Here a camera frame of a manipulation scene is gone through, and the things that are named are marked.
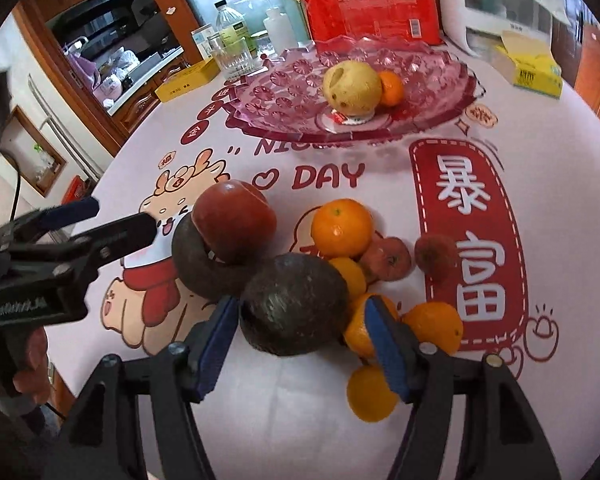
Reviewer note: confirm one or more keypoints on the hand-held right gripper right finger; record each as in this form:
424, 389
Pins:
387, 355

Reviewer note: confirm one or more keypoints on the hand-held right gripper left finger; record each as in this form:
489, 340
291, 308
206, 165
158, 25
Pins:
215, 352

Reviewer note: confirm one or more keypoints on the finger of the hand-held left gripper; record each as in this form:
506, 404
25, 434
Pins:
67, 211
127, 232

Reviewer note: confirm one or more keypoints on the dark avocado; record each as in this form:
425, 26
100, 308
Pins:
195, 265
292, 305

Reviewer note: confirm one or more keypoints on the small orange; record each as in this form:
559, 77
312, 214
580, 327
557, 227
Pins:
391, 89
350, 275

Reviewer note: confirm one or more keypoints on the small reddish apple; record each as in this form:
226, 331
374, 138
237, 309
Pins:
390, 257

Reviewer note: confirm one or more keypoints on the large red apple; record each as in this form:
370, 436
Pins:
230, 220

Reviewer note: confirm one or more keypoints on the large orange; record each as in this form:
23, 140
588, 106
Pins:
342, 227

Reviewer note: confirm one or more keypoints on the pink glass plate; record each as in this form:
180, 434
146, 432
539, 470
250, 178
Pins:
290, 80

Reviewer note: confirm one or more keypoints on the person's left hand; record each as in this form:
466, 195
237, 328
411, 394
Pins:
30, 365

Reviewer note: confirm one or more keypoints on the printed pink tablecloth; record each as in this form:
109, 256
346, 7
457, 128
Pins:
145, 130

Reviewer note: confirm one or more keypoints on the brown passion fruit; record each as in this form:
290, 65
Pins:
435, 257

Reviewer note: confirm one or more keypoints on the flat yellow box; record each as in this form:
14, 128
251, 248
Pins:
187, 80

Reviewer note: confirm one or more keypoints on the black range hood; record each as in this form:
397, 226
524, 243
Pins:
105, 15

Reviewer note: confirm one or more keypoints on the clear glass tumbler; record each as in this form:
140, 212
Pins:
230, 55

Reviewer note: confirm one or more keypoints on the small white box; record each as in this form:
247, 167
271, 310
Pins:
202, 40

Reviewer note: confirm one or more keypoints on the clear plastic bottle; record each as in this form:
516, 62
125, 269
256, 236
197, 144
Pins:
230, 25

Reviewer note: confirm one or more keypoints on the small white red wrapper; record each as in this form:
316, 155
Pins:
349, 119

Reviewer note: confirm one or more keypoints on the white squeeze bottle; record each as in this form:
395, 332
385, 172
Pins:
280, 30

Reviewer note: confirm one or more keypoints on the yellow pear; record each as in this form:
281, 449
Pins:
352, 87

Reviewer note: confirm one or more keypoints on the yellow tissue box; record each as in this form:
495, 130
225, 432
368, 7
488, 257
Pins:
530, 67

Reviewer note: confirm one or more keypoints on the red paper cup package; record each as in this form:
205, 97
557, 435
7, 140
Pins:
365, 15

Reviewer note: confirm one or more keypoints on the white countertop appliance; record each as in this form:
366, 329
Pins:
510, 20

